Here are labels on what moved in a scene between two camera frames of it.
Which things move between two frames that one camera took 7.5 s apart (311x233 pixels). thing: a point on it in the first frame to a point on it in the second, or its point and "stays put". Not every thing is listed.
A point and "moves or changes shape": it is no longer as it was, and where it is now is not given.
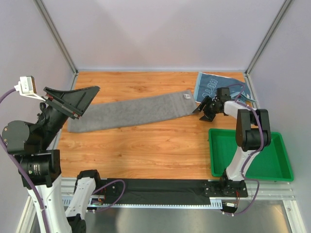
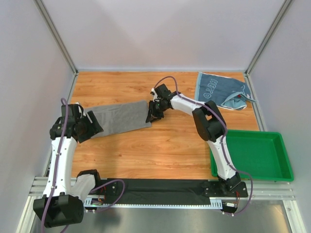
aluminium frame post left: (43, 9) stays put
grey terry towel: (163, 106) moves or changes shape
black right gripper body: (210, 107) to (154, 110)
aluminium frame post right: (247, 74) stays put
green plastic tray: (271, 163) stays put
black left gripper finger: (73, 102) to (95, 127)
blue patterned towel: (207, 84) stays put
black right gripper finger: (200, 107) to (154, 112)
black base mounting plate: (168, 191) stays put
